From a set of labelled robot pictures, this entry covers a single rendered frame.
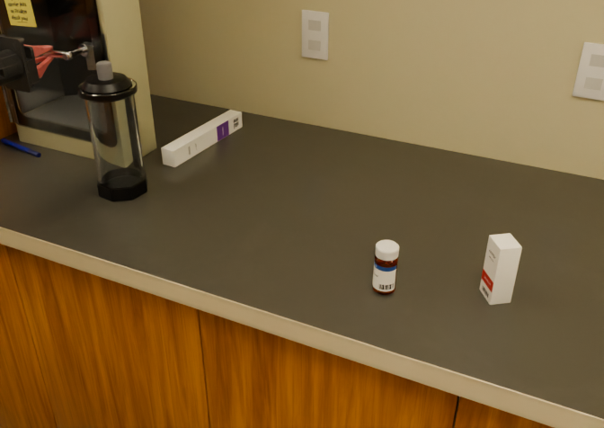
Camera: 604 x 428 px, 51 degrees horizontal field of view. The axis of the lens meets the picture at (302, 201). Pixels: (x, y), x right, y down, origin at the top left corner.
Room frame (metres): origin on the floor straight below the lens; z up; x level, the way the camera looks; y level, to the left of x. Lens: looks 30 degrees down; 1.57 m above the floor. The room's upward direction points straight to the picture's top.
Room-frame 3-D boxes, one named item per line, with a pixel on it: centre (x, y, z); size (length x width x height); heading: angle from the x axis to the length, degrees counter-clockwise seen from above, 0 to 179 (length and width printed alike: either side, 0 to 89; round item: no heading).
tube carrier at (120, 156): (1.14, 0.37, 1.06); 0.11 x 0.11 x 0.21
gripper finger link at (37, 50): (1.20, 0.52, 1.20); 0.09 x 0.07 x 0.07; 155
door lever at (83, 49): (1.24, 0.48, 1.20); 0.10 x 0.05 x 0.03; 64
